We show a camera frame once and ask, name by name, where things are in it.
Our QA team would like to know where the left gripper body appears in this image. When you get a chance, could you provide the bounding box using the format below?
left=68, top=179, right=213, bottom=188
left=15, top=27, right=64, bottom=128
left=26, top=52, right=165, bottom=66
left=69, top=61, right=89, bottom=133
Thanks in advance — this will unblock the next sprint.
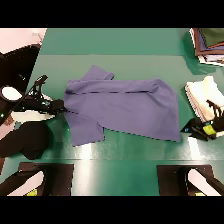
left=46, top=98, right=68, bottom=116

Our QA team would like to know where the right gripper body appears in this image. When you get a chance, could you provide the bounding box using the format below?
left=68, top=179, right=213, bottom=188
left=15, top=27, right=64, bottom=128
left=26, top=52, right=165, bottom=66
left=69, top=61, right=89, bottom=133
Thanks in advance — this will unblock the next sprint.
left=188, top=118, right=218, bottom=142

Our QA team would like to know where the purple T-shirt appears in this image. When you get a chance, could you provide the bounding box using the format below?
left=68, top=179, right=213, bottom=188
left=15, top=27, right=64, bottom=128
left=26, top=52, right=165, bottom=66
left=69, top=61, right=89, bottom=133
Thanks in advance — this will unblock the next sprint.
left=63, top=64, right=182, bottom=148

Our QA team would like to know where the white garment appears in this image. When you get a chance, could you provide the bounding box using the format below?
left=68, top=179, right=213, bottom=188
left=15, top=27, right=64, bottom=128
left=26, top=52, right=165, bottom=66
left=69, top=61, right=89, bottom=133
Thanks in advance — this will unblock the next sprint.
left=10, top=94, right=57, bottom=124

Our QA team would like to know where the stack of white folded garments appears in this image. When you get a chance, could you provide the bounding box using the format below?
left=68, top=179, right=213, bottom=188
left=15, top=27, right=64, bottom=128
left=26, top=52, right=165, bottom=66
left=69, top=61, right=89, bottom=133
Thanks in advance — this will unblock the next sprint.
left=184, top=75, right=224, bottom=124

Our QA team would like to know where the black garment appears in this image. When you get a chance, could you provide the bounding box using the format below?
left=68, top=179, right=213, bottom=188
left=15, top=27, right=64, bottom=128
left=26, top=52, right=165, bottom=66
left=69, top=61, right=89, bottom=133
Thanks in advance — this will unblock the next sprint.
left=0, top=121, right=53, bottom=161

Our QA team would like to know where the pale lilac garment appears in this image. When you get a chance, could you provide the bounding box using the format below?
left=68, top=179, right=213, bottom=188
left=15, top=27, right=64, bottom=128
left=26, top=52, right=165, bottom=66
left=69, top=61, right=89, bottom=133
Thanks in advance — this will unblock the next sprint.
left=189, top=28, right=224, bottom=67

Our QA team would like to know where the maroon garment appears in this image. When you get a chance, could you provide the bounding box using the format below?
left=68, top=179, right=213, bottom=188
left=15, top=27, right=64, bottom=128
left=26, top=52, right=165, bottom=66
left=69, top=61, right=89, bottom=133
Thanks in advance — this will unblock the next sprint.
left=192, top=28, right=224, bottom=57

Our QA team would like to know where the dark green garment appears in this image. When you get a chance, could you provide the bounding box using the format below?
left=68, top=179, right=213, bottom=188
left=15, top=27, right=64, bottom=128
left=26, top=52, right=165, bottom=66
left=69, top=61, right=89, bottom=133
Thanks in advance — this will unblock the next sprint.
left=199, top=27, right=224, bottom=47

